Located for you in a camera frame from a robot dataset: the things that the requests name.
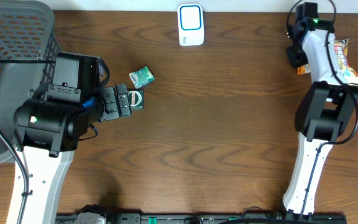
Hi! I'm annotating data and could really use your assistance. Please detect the orange Kleenex tissue pack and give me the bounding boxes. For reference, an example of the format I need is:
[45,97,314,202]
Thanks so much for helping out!
[297,64,310,75]

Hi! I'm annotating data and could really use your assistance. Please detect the dark green round-label pack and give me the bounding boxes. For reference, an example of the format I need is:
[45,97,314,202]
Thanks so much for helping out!
[128,89,145,110]

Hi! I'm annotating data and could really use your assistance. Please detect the blue Kleenex tissue pack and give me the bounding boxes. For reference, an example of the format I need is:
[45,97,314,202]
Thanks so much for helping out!
[129,66,155,89]

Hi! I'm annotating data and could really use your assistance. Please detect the large yellow wipes pack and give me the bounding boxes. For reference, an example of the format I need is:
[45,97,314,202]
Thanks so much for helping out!
[334,39,358,86]

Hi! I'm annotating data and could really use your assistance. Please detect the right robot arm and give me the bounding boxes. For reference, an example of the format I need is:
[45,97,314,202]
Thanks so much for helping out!
[282,1,358,221]

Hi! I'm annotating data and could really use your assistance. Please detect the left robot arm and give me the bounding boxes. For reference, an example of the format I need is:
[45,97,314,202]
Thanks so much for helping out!
[6,52,131,223]

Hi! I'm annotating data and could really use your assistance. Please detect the white barcode scanner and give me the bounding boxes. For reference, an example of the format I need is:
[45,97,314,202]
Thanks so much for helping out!
[177,3,204,47]

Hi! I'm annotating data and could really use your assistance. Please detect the grey plastic basket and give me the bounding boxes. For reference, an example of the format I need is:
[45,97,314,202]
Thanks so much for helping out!
[0,0,61,165]

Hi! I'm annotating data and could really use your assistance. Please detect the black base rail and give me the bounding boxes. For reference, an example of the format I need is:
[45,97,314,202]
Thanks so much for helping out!
[54,205,347,224]

